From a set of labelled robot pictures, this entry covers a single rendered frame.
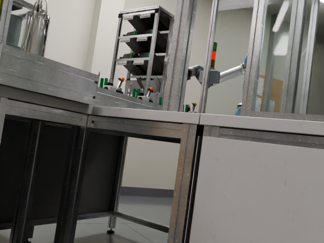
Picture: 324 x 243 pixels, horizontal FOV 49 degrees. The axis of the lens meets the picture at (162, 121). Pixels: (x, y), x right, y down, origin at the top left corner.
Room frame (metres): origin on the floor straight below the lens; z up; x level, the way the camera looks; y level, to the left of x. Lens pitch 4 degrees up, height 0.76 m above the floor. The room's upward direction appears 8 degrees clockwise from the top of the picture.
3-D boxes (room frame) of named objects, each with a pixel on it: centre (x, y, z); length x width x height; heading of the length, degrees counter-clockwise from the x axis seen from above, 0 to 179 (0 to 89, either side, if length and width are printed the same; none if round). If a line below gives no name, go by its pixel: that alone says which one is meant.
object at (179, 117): (1.95, 0.10, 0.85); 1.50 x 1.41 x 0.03; 54
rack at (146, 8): (2.42, 0.21, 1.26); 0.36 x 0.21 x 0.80; 54
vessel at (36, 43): (2.01, 0.79, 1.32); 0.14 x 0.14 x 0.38
